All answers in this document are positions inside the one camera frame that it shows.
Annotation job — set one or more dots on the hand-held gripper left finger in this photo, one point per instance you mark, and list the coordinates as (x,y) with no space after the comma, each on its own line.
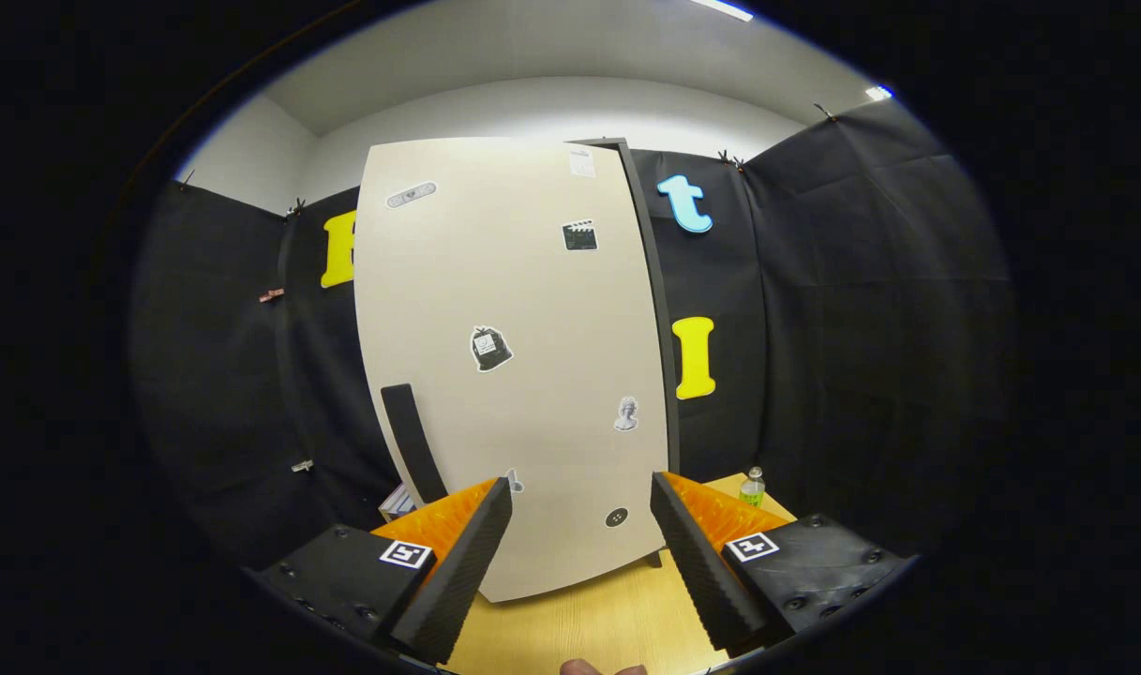
(462,581)

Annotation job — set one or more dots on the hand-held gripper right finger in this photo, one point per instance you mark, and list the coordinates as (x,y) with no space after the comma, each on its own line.
(701,572)

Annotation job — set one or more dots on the beige shoe cabinet door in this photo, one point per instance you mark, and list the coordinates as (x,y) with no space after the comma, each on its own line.
(532,450)

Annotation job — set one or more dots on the grey shoe cabinet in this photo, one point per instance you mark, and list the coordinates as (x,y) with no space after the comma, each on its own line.
(661,309)

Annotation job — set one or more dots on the green label plastic bottle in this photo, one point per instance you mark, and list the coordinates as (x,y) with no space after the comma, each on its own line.
(752,489)

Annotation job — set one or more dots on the white book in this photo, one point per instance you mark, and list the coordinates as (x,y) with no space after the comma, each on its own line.
(397,502)

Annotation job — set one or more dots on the black backdrop cloth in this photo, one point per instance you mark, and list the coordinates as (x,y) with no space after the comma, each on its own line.
(861,375)

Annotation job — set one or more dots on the small ceiling light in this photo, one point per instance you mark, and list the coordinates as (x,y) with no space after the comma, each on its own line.
(878,92)

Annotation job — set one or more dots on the long ceiling light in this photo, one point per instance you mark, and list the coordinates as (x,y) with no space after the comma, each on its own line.
(725,9)

